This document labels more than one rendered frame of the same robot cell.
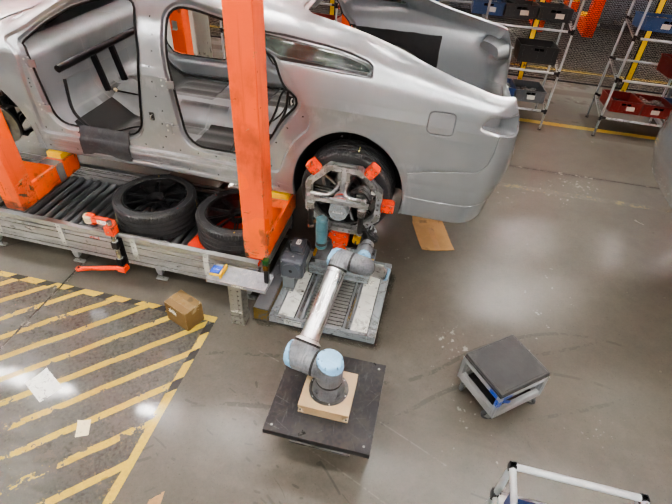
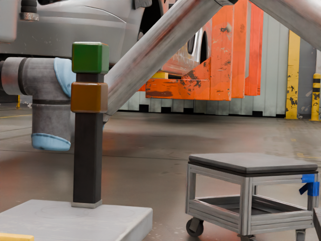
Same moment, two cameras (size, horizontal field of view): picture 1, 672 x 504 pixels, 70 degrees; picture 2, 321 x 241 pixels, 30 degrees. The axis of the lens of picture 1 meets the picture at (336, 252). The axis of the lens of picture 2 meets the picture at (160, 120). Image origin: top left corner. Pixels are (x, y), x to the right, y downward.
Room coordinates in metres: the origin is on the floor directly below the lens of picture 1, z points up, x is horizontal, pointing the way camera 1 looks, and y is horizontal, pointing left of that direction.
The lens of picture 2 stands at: (2.28, 1.23, 0.61)
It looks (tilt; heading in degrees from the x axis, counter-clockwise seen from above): 3 degrees down; 270
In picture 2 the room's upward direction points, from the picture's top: 2 degrees clockwise
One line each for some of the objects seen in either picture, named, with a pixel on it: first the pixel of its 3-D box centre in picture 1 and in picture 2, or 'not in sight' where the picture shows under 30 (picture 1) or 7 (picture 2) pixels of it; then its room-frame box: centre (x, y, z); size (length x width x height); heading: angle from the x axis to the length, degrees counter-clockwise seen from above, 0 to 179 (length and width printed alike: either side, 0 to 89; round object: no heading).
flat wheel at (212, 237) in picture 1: (239, 222); not in sight; (3.11, 0.80, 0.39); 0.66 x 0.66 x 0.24
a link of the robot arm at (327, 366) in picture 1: (328, 367); not in sight; (1.62, 0.00, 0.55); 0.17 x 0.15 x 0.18; 67
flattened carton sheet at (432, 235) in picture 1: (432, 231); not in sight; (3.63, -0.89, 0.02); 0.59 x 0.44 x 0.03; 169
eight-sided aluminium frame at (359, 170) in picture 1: (343, 199); not in sight; (2.85, -0.03, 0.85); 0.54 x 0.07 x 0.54; 79
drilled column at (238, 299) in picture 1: (238, 300); not in sight; (2.42, 0.68, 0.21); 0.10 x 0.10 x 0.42; 79
